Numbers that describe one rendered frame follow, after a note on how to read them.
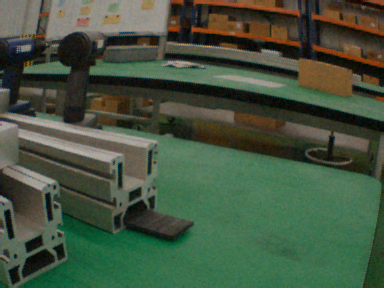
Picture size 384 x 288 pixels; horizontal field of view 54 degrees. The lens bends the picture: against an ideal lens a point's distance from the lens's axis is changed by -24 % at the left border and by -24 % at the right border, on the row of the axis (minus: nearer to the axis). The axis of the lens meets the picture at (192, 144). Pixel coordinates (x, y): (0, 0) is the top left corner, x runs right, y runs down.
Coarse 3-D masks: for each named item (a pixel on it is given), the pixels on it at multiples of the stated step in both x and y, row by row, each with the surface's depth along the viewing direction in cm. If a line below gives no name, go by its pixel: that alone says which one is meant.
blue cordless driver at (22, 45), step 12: (0, 48) 76; (12, 48) 78; (24, 48) 82; (36, 48) 86; (0, 60) 76; (12, 60) 80; (24, 60) 84; (12, 72) 81; (12, 84) 82; (12, 96) 83; (12, 108) 82; (24, 108) 87
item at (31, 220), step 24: (24, 168) 39; (0, 192) 39; (24, 192) 37; (48, 192) 36; (0, 216) 30; (24, 216) 37; (48, 216) 37; (0, 240) 30; (24, 240) 33; (48, 240) 36; (0, 264) 30; (24, 264) 35; (48, 264) 37
